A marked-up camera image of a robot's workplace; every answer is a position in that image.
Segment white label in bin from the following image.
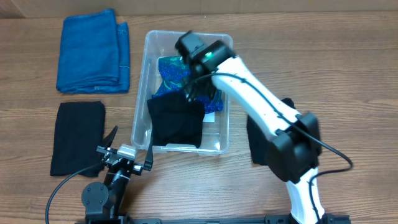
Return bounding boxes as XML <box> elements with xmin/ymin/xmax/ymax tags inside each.
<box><xmin>203</xmin><ymin>112</ymin><xmax>215</xmax><ymax>123</ymax></box>

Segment black cloth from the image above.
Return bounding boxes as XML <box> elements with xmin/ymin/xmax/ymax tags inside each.
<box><xmin>147</xmin><ymin>92</ymin><xmax>205</xmax><ymax>148</ymax></box>
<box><xmin>246</xmin><ymin>98</ymin><xmax>296</xmax><ymax>166</ymax></box>
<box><xmin>50</xmin><ymin>101</ymin><xmax>106</xmax><ymax>176</ymax></box>

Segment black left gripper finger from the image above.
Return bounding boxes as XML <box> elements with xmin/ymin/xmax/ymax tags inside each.
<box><xmin>143</xmin><ymin>136</ymin><xmax>154</xmax><ymax>171</ymax></box>
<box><xmin>101</xmin><ymin>126</ymin><xmax>118</xmax><ymax>148</ymax></box>

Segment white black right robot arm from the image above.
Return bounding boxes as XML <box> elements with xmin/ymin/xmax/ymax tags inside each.
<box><xmin>175</xmin><ymin>31</ymin><xmax>325</xmax><ymax>223</ymax></box>

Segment folded blue denim jeans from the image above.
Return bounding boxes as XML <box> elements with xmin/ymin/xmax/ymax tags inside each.
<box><xmin>56</xmin><ymin>9</ymin><xmax>131</xmax><ymax>94</ymax></box>

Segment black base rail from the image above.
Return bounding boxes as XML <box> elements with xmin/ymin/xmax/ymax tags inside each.
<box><xmin>74</xmin><ymin>213</ymin><xmax>352</xmax><ymax>224</ymax></box>

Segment shiny blue green cloth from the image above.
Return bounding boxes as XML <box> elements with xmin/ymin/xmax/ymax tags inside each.
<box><xmin>152</xmin><ymin>56</ymin><xmax>223</xmax><ymax>114</ymax></box>

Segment clear plastic storage bin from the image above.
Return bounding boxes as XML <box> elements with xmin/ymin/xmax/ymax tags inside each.
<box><xmin>131</xmin><ymin>30</ymin><xmax>231</xmax><ymax>156</ymax></box>

